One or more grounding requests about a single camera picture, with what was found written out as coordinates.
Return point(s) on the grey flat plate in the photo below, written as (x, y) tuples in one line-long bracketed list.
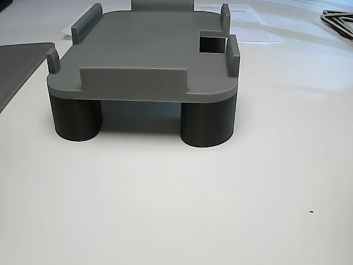
[(16, 69)]

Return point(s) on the black frame stack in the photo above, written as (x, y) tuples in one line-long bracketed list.
[(340, 23)]

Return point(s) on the grey holder with black legs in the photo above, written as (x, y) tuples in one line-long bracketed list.
[(143, 41)]

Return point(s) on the white paper sheet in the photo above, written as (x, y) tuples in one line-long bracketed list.
[(256, 27), (67, 29)]

